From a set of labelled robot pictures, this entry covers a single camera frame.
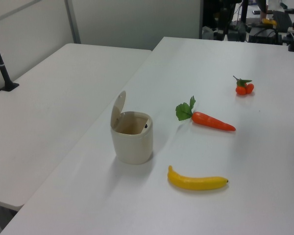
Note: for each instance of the small yellow object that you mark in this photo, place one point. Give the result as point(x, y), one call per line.
point(269, 21)

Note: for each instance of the beige plastic garbage bin body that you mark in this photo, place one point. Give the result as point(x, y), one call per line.
point(132, 149)

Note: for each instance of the yellow toy banana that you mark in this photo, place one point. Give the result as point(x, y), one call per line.
point(193, 183)

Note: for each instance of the orange toy carrot green leaves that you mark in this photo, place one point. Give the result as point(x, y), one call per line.
point(210, 121)

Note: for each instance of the grey partition post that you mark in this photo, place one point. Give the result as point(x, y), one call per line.
point(73, 22)

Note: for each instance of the black equipment box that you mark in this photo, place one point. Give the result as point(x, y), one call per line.
point(262, 35)

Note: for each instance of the white side table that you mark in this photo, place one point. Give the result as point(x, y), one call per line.
point(51, 110)

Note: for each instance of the black pole with square base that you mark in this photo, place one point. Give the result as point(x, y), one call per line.
point(1, 66)

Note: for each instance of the thin black upright pole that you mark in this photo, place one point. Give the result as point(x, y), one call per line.
point(244, 17)

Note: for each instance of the beige hinged bin lid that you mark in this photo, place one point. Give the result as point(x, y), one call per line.
point(118, 110)

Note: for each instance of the orange toy tangerine cluster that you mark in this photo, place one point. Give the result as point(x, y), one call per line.
point(243, 89)

